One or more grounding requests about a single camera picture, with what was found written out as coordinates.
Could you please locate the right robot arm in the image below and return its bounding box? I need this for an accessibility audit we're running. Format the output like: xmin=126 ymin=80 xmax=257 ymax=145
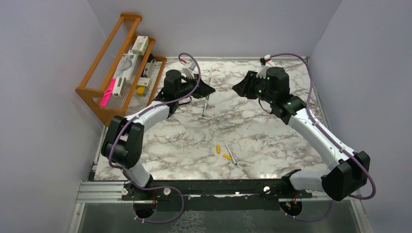
xmin=232 ymin=67 xmax=370 ymax=201

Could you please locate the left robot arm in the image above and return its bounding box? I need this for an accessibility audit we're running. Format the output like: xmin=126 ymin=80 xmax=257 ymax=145
xmin=101 ymin=69 xmax=215 ymax=200

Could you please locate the white blister pack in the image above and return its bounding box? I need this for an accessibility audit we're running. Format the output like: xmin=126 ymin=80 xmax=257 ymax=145
xmin=113 ymin=50 xmax=139 ymax=81

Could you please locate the white box top shelf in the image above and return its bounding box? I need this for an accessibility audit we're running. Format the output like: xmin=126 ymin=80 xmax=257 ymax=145
xmin=132 ymin=35 xmax=149 ymax=55

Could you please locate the white box beside pink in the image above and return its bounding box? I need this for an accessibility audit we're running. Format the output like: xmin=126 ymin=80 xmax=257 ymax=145
xmin=112 ymin=77 xmax=127 ymax=97

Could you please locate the wooden rack shelf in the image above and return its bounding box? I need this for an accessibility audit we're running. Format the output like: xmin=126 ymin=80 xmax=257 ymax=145
xmin=75 ymin=13 xmax=167 ymax=126

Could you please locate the white marker on table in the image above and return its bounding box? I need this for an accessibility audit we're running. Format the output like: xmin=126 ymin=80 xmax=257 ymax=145
xmin=223 ymin=141 xmax=238 ymax=165

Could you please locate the pink highlighter item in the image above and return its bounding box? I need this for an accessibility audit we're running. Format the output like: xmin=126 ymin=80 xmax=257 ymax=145
xmin=99 ymin=78 xmax=116 ymax=107

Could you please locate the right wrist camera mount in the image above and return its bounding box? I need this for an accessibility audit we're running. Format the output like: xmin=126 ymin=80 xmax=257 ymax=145
xmin=257 ymin=54 xmax=275 ymax=79

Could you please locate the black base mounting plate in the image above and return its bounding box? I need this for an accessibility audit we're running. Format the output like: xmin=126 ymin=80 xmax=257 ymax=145
xmin=121 ymin=179 xmax=312 ymax=212

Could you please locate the yellow small block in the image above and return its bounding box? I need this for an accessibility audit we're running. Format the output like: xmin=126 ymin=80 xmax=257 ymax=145
xmin=136 ymin=86 xmax=148 ymax=96

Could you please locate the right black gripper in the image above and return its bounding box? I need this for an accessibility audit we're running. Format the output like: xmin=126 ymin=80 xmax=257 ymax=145
xmin=232 ymin=71 xmax=275 ymax=104

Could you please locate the white red small box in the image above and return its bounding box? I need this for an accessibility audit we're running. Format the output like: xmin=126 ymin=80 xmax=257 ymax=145
xmin=137 ymin=77 xmax=152 ymax=88

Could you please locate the yellow pen cap lower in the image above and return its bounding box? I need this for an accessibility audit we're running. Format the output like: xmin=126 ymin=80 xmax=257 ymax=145
xmin=223 ymin=154 xmax=232 ymax=161

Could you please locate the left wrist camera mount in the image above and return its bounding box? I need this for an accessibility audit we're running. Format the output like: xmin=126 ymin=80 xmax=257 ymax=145
xmin=182 ymin=61 xmax=197 ymax=80

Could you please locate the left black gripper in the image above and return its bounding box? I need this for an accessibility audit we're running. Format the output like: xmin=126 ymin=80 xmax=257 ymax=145
xmin=176 ymin=73 xmax=216 ymax=100

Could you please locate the aluminium rail frame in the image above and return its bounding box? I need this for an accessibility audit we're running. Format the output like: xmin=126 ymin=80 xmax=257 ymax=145
xmin=76 ymin=179 xmax=362 ymax=204

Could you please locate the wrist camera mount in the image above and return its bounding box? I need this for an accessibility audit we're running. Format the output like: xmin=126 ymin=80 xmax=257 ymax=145
xmin=257 ymin=54 xmax=275 ymax=79
xmin=182 ymin=61 xmax=197 ymax=80

